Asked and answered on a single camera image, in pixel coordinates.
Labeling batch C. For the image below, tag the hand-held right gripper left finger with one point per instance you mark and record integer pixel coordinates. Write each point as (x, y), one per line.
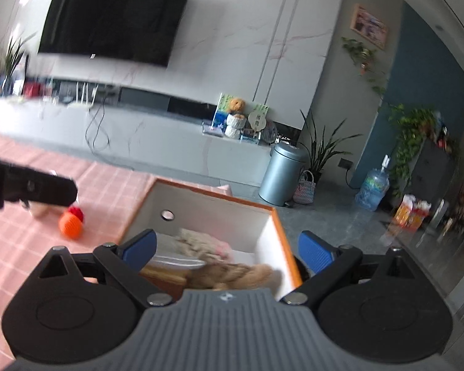
(139, 251)

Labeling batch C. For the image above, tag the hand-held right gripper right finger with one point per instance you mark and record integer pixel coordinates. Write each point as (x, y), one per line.
(313, 255)

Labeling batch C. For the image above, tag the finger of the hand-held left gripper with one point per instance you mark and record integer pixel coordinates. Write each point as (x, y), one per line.
(42, 190)

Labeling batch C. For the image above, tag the orange knitted ball toy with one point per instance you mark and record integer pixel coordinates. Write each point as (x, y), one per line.
(70, 225)

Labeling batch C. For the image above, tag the white plush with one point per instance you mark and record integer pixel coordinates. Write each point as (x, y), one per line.
(195, 241)

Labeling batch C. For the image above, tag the orange cardboard box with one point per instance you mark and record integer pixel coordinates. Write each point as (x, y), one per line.
(201, 208)

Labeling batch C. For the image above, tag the brown plush toy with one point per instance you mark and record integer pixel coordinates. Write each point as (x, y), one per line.
(232, 274)

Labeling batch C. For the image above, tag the pink checked tablecloth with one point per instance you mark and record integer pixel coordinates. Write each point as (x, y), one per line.
(23, 247)

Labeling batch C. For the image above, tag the woven basket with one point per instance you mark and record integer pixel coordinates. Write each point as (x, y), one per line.
(304, 191)

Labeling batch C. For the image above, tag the grey metal trash can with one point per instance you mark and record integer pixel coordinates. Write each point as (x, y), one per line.
(282, 176)

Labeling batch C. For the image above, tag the blue water jug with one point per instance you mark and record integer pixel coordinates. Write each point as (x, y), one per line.
(372, 187)

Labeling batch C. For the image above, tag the white router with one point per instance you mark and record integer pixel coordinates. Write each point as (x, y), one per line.
(81, 100)

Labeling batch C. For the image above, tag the red bag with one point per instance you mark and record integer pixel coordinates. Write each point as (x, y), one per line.
(31, 89)

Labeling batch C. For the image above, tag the long-leaf potted plant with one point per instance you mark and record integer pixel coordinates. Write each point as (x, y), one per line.
(321, 150)

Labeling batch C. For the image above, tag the orange snack bag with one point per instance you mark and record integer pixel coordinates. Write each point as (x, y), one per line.
(410, 214)

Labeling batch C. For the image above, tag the grey television console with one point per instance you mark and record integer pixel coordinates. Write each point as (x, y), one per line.
(158, 139)

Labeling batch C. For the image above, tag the decorative plate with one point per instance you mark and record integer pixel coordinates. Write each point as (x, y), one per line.
(268, 133)

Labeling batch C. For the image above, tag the tall grass-like plant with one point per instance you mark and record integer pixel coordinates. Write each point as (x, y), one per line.
(13, 62)

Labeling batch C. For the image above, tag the grey cabinet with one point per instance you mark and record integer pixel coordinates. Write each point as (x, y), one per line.
(433, 174)

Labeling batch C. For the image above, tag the round paper fan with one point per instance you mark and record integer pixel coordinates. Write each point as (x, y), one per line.
(257, 120)

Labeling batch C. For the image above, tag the leafy green plant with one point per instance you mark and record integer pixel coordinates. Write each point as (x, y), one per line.
(410, 135)

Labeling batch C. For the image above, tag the green picture board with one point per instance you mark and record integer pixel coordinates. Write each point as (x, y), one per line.
(221, 116)

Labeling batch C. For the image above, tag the small brown plush bear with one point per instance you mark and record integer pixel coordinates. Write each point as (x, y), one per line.
(237, 105)

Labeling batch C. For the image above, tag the hanging vine plant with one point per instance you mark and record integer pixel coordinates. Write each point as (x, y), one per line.
(361, 56)

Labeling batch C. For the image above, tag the wall outlet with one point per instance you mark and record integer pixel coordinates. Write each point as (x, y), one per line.
(345, 163)

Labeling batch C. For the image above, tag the black wall television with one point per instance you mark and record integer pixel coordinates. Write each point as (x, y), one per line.
(116, 19)

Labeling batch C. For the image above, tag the framed wall picture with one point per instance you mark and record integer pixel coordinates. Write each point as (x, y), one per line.
(369, 26)

